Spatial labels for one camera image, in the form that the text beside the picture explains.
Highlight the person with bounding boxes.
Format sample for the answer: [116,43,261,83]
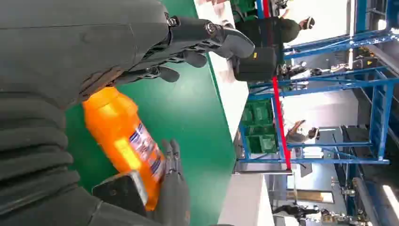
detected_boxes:
[235,16,316,49]
[285,120,321,145]

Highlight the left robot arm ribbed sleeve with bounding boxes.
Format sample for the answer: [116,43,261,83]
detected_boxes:
[0,90,82,216]

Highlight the green plastic crate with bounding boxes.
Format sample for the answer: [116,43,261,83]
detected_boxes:
[246,134,278,155]
[241,99,276,126]

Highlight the green table mat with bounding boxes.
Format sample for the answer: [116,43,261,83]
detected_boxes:
[65,0,238,226]

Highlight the red bar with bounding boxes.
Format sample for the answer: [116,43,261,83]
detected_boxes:
[263,0,293,171]

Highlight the orange drink bottle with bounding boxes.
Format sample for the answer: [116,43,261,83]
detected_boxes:
[81,87,166,212]

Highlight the black box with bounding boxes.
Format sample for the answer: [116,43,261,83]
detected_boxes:
[233,47,279,83]

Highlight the blue metal rack frame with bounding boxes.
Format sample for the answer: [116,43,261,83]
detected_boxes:
[238,0,399,165]

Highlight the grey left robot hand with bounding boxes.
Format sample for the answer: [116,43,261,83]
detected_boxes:
[0,0,255,226]

